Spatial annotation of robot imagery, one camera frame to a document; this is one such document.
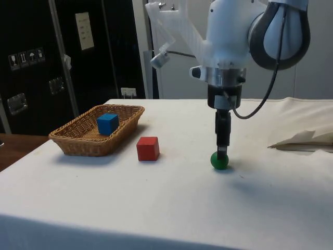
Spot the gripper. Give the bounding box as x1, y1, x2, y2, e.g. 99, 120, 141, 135
207, 84, 242, 161

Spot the green ball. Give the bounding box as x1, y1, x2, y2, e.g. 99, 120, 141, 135
210, 152, 229, 170

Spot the wicker basket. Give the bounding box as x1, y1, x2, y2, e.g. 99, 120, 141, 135
48, 104, 146, 157

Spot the pale locker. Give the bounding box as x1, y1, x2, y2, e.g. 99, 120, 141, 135
132, 0, 297, 100

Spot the red cube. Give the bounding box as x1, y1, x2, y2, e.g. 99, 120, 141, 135
136, 136, 160, 161

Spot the blue cube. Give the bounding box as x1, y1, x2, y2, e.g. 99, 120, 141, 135
96, 112, 120, 135

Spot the black cabinet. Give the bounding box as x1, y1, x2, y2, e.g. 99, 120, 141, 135
0, 0, 147, 135

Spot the black cable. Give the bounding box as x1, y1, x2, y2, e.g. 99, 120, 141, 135
223, 5, 287, 120

